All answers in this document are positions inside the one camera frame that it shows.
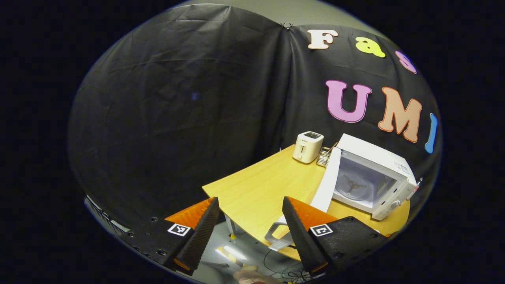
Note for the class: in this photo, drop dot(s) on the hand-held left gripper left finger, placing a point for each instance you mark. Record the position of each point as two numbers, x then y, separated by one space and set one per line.
201 236

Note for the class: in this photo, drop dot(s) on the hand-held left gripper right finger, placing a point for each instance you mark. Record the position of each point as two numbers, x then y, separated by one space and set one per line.
302 236

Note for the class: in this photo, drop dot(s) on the white microwave oven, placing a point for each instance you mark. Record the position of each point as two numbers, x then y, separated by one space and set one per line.
378 157

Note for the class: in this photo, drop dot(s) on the white table leg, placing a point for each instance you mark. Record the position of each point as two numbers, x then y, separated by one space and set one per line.
230 227

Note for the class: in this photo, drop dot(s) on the yellow black floor tape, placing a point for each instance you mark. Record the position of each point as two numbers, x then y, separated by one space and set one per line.
230 256

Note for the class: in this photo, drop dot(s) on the white toaster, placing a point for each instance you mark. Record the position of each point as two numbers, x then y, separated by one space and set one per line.
307 148

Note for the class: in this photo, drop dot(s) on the wooden stick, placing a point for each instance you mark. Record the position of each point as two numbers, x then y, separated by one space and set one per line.
333 147

